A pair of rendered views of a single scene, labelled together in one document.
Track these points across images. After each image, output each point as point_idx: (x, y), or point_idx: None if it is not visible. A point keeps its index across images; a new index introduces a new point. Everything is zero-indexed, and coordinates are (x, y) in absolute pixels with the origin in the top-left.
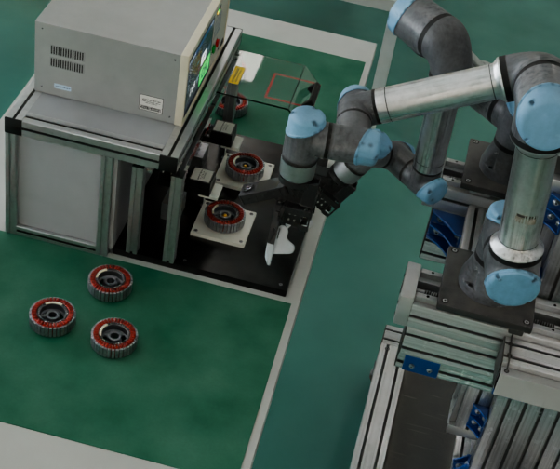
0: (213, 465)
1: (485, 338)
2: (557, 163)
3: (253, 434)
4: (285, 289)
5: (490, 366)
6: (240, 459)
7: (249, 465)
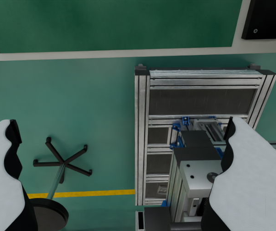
0: (2, 28)
1: (173, 217)
2: None
3: (58, 53)
4: (246, 37)
5: (168, 200)
6: (25, 50)
7: (24, 59)
